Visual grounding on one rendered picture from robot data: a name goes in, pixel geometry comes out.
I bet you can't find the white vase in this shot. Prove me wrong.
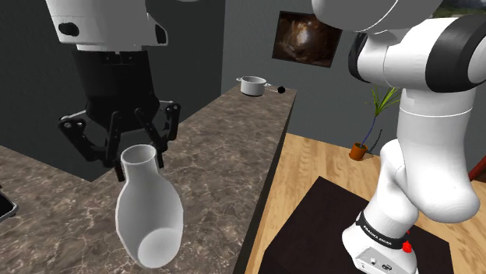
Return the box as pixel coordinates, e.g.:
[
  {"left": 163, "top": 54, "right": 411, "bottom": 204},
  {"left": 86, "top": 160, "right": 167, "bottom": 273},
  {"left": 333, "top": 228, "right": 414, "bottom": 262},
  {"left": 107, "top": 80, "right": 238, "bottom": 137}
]
[{"left": 114, "top": 143, "right": 185, "bottom": 269}]

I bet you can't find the brown wall picture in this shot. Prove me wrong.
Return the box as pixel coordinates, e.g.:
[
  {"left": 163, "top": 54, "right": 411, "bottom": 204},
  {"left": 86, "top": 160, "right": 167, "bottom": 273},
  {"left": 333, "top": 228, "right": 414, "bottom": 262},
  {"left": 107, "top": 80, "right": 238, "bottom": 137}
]
[{"left": 271, "top": 10, "right": 343, "bottom": 69}]

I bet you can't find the white cooking pot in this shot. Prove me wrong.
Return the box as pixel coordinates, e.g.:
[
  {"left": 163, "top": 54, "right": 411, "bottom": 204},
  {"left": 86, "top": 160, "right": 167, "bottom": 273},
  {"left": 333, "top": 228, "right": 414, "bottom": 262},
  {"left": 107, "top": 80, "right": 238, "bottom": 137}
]
[{"left": 235, "top": 76, "right": 273, "bottom": 98}]

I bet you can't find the black flat device grey rim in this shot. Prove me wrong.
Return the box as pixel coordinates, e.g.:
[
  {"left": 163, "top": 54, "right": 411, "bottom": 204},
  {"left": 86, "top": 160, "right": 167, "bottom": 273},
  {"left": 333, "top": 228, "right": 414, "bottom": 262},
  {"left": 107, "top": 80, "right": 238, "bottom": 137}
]
[{"left": 0, "top": 184, "right": 19, "bottom": 223}]

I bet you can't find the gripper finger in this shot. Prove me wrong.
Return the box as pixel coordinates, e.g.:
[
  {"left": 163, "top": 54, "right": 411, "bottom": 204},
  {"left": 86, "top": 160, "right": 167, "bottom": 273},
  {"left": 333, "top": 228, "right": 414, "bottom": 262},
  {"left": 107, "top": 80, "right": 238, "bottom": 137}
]
[
  {"left": 58, "top": 110, "right": 127, "bottom": 183},
  {"left": 133, "top": 100, "right": 182, "bottom": 170}
]

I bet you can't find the green plant in orange pot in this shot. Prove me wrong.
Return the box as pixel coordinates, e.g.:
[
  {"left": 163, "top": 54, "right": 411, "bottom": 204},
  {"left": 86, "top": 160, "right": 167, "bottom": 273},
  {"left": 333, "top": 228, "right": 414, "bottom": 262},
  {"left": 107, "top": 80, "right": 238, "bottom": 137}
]
[{"left": 348, "top": 86, "right": 403, "bottom": 162}]

